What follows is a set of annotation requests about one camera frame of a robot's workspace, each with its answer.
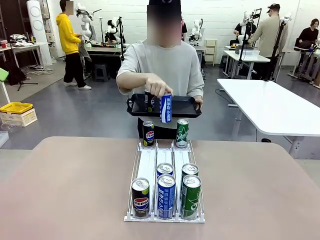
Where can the white drawer cabinet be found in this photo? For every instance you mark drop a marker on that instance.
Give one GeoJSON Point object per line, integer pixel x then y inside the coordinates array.
{"type": "Point", "coordinates": [210, 52]}

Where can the black camera tripod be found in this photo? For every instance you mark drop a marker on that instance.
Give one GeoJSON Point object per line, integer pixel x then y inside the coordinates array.
{"type": "Point", "coordinates": [246, 37]}
{"type": "Point", "coordinates": [275, 50]}

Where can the person in beige jacket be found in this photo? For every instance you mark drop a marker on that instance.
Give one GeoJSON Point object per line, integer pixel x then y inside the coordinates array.
{"type": "Point", "coordinates": [268, 32]}

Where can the yellow folding crate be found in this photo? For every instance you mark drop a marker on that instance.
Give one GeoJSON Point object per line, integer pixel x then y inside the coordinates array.
{"type": "Point", "coordinates": [16, 107]}

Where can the black plastic serving tray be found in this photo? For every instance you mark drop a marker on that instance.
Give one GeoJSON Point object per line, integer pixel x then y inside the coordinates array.
{"type": "Point", "coordinates": [185, 107]}

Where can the green board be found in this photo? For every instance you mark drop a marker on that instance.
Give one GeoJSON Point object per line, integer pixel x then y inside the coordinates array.
{"type": "Point", "coordinates": [3, 74]}

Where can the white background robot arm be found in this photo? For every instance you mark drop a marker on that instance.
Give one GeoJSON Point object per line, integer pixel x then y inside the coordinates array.
{"type": "Point", "coordinates": [243, 25]}
{"type": "Point", "coordinates": [86, 25]}
{"type": "Point", "coordinates": [112, 30]}
{"type": "Point", "coordinates": [196, 30]}

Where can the black Pepsi can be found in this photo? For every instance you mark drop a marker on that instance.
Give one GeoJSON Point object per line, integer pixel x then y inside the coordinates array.
{"type": "Point", "coordinates": [140, 200]}
{"type": "Point", "coordinates": [148, 135]}
{"type": "Point", "coordinates": [149, 102]}

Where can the green Chilsung cider can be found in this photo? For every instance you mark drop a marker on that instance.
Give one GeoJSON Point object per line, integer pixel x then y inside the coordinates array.
{"type": "Point", "coordinates": [191, 197]}
{"type": "Point", "coordinates": [190, 168]}
{"type": "Point", "coordinates": [182, 135]}

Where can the cluttered white side table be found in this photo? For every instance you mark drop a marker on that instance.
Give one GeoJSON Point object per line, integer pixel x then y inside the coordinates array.
{"type": "Point", "coordinates": [25, 47]}

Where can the person in yellow hoodie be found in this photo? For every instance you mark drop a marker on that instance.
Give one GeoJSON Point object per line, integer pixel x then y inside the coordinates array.
{"type": "Point", "coordinates": [67, 37]}

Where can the person in grey shirt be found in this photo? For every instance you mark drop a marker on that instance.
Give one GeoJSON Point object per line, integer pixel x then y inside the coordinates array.
{"type": "Point", "coordinates": [165, 62]}

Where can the white can dispenser rack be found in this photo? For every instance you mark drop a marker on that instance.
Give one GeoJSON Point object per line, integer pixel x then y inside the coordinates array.
{"type": "Point", "coordinates": [147, 160]}

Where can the white folding crate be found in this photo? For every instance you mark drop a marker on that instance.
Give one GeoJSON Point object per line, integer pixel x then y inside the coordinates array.
{"type": "Point", "coordinates": [20, 118]}

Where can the small black stool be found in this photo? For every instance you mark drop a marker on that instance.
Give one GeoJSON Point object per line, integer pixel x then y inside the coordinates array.
{"type": "Point", "coordinates": [101, 72]}

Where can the white table with bin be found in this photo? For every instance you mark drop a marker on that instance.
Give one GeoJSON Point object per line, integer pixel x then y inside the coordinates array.
{"type": "Point", "coordinates": [246, 58]}

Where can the seated person in black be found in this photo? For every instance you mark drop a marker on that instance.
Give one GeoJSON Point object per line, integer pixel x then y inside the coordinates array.
{"type": "Point", "coordinates": [308, 35]}

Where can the white tower air conditioner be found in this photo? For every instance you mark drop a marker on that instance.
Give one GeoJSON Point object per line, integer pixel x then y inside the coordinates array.
{"type": "Point", "coordinates": [37, 25]}

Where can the person's left hand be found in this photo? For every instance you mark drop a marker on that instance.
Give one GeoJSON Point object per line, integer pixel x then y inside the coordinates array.
{"type": "Point", "coordinates": [198, 100]}

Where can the person's right hand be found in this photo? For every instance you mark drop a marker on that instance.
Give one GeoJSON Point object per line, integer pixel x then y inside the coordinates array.
{"type": "Point", "coordinates": [157, 86]}

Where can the person's right forearm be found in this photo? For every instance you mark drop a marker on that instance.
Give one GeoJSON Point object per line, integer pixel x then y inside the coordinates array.
{"type": "Point", "coordinates": [132, 83]}

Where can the blue Pocari Sweat can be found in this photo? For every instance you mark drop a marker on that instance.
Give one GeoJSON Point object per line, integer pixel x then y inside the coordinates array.
{"type": "Point", "coordinates": [166, 110]}
{"type": "Point", "coordinates": [166, 197]}
{"type": "Point", "coordinates": [165, 168]}

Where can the large white table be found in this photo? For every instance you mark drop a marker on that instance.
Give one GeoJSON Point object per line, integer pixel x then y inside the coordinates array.
{"type": "Point", "coordinates": [270, 105]}

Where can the black floor tripod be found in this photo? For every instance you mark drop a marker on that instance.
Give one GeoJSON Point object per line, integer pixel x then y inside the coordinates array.
{"type": "Point", "coordinates": [18, 75]}

